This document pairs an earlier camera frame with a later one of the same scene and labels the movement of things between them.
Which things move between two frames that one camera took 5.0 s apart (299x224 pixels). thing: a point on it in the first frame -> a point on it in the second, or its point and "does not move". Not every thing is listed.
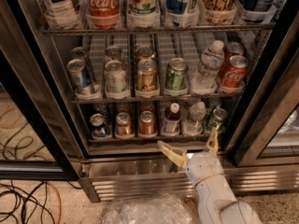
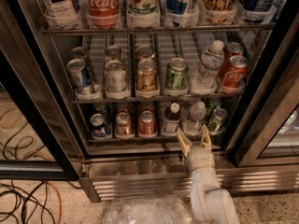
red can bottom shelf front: x=147 y=123 does not move
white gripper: x=204 y=168 -> x=200 y=158
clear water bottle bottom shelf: x=193 y=125 does not move
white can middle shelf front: x=115 y=80 does not move
